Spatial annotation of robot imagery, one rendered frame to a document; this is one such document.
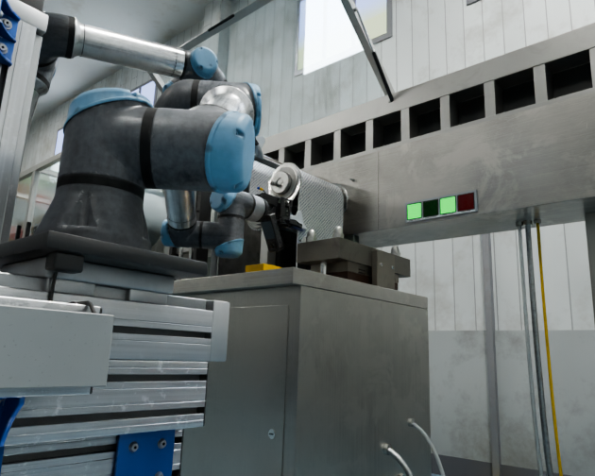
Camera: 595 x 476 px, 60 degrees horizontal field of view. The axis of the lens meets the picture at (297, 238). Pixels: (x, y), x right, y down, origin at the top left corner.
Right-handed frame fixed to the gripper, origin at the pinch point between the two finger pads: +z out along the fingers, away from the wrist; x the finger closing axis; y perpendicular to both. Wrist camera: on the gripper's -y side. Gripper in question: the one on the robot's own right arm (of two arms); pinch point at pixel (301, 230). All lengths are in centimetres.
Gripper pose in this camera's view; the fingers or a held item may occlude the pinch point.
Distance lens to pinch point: 164.4
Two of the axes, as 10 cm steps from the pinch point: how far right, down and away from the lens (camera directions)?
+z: 6.6, 1.9, 7.2
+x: -7.5, 1.3, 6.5
